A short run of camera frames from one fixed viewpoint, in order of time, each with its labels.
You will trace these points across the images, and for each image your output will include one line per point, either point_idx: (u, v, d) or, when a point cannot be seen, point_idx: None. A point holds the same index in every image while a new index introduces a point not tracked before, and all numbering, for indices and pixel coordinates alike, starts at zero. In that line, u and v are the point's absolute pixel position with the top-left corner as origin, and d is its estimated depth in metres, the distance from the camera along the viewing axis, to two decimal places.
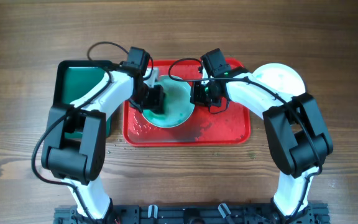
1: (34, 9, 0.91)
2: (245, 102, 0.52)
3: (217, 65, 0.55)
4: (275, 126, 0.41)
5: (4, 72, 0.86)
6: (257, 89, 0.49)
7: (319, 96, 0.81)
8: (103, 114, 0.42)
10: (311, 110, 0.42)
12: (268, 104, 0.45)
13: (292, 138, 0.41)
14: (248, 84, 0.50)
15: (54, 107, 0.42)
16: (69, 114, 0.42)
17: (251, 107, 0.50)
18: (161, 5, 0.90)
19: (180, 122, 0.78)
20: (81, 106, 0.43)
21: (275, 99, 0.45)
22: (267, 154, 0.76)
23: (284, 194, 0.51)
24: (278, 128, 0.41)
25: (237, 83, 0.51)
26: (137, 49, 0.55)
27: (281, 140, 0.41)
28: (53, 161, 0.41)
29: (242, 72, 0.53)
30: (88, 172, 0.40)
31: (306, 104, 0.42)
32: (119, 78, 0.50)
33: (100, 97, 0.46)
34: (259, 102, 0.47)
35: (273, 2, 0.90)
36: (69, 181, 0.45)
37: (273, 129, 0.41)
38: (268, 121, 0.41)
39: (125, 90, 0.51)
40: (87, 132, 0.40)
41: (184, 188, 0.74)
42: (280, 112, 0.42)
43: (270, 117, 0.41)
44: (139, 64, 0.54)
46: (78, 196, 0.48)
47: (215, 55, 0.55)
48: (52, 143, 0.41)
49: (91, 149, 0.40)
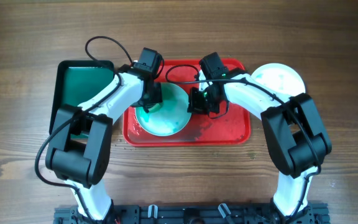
1: (34, 9, 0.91)
2: (242, 102, 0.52)
3: (215, 68, 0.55)
4: (275, 125, 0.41)
5: (4, 72, 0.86)
6: (254, 89, 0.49)
7: (319, 96, 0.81)
8: (109, 119, 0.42)
10: (308, 111, 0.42)
12: (265, 104, 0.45)
13: (291, 138, 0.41)
14: (245, 85, 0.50)
15: (61, 108, 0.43)
16: (76, 117, 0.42)
17: (250, 109, 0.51)
18: (161, 5, 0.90)
19: (175, 130, 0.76)
20: (89, 109, 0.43)
21: (272, 99, 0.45)
22: (267, 154, 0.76)
23: (283, 194, 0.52)
24: (278, 129, 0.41)
25: (235, 84, 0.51)
26: (148, 50, 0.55)
27: (281, 140, 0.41)
28: (57, 161, 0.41)
29: (239, 73, 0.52)
30: (91, 176, 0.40)
31: (304, 105, 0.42)
32: (129, 81, 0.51)
33: (109, 100, 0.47)
34: (257, 103, 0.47)
35: (273, 2, 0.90)
36: (71, 183, 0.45)
37: (275, 130, 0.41)
38: (266, 121, 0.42)
39: (133, 93, 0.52)
40: (92, 133, 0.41)
41: (184, 188, 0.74)
42: (278, 112, 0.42)
43: (268, 117, 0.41)
44: (150, 65, 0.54)
46: (79, 196, 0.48)
47: (214, 57, 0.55)
48: (57, 145, 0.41)
49: (95, 150, 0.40)
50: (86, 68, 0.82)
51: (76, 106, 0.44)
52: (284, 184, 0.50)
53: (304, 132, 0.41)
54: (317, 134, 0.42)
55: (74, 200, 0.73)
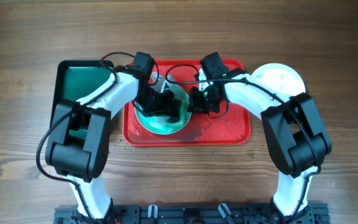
1: (34, 9, 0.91)
2: (242, 102, 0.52)
3: (215, 68, 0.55)
4: (274, 125, 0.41)
5: (4, 72, 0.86)
6: (254, 89, 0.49)
7: (319, 96, 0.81)
8: (108, 112, 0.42)
10: (308, 111, 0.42)
12: (265, 104, 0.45)
13: (291, 138, 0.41)
14: (245, 85, 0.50)
15: (60, 103, 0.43)
16: (75, 111, 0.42)
17: (250, 109, 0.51)
18: (161, 5, 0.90)
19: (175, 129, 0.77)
20: (86, 104, 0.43)
21: (272, 99, 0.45)
22: (267, 154, 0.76)
23: (283, 193, 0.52)
24: (278, 128, 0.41)
25: (235, 84, 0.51)
26: (143, 53, 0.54)
27: (281, 139, 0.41)
28: (57, 157, 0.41)
29: (240, 73, 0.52)
30: (92, 168, 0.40)
31: (303, 104, 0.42)
32: (125, 79, 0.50)
33: (105, 96, 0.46)
34: (257, 102, 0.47)
35: (273, 2, 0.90)
36: (71, 178, 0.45)
37: (274, 129, 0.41)
38: (266, 121, 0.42)
39: (130, 90, 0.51)
40: (91, 128, 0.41)
41: (184, 188, 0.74)
42: (278, 111, 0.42)
43: (268, 117, 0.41)
44: (144, 67, 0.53)
46: (79, 194, 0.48)
47: (214, 57, 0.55)
48: (56, 139, 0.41)
49: (93, 142, 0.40)
50: (86, 68, 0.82)
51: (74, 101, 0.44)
52: (284, 183, 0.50)
53: (302, 130, 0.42)
54: (317, 134, 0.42)
55: (74, 200, 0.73)
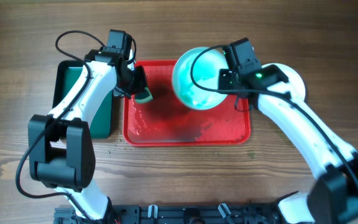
1: (34, 9, 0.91)
2: (278, 119, 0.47)
3: (244, 60, 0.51)
4: (334, 195, 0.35)
5: (4, 72, 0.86)
6: (304, 117, 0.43)
7: (319, 96, 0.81)
8: (84, 123, 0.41)
10: None
12: (321, 153, 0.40)
13: (346, 206, 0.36)
14: (292, 107, 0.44)
15: (31, 119, 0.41)
16: (50, 126, 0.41)
17: (290, 132, 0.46)
18: (161, 5, 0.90)
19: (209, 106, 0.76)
20: (61, 116, 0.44)
21: (330, 149, 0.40)
22: (267, 154, 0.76)
23: (296, 210, 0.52)
24: (337, 198, 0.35)
25: (278, 102, 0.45)
26: (116, 31, 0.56)
27: (337, 208, 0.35)
28: (43, 173, 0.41)
29: (277, 76, 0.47)
30: (79, 180, 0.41)
31: None
32: (98, 71, 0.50)
33: (80, 99, 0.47)
34: (309, 145, 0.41)
35: (273, 2, 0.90)
36: (63, 190, 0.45)
37: (332, 200, 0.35)
38: (325, 188, 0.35)
39: (108, 81, 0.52)
40: (69, 144, 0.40)
41: (184, 188, 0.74)
42: (339, 174, 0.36)
43: (328, 184, 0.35)
44: (120, 47, 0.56)
46: (74, 201, 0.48)
47: (243, 46, 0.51)
48: (37, 158, 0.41)
49: (75, 158, 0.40)
50: None
51: (48, 114, 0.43)
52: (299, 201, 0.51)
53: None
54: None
55: None
